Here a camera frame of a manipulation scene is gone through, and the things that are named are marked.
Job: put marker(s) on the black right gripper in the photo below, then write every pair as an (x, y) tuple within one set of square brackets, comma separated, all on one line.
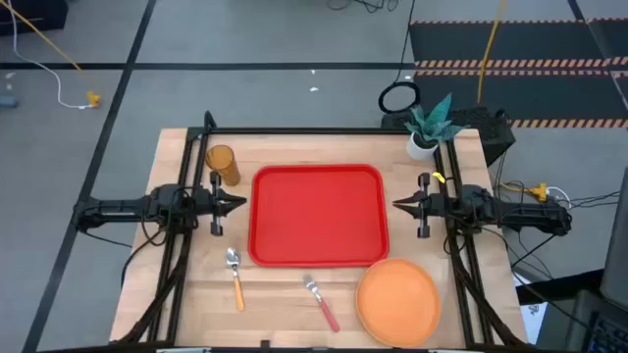
[(434, 206)]

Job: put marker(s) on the green plant in white pot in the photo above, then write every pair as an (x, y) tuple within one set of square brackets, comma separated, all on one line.
[(421, 147)]

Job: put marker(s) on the black aluminium table frame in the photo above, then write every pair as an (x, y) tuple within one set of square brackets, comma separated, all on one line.
[(319, 131)]

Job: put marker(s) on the white printed paper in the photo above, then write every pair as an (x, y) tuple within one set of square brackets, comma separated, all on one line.
[(532, 314)]

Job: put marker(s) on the grey floor box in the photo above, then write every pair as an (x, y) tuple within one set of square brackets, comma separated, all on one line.
[(7, 102)]

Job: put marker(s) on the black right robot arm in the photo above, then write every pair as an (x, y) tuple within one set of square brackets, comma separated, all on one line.
[(530, 218)]

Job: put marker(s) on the amber plastic cup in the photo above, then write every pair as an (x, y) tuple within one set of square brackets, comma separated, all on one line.
[(225, 164)]

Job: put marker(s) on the orange plastic plate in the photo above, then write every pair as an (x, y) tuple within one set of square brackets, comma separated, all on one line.
[(397, 301)]

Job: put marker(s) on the black keyboard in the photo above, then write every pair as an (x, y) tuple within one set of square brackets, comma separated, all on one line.
[(611, 338)]

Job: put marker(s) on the red plastic tray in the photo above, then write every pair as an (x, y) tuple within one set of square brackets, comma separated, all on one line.
[(319, 216)]

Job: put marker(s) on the yellow tag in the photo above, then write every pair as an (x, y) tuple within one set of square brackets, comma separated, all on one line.
[(438, 177)]

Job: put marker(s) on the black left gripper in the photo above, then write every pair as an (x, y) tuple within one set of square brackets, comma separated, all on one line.
[(216, 203)]

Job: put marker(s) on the black hazard-striped floor mat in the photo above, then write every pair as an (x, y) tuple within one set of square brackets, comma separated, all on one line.
[(451, 44)]

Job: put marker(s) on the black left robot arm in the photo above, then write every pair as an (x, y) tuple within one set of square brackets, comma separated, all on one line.
[(122, 208)]

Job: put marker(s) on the black floor box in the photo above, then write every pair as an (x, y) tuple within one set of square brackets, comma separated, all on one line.
[(34, 17)]

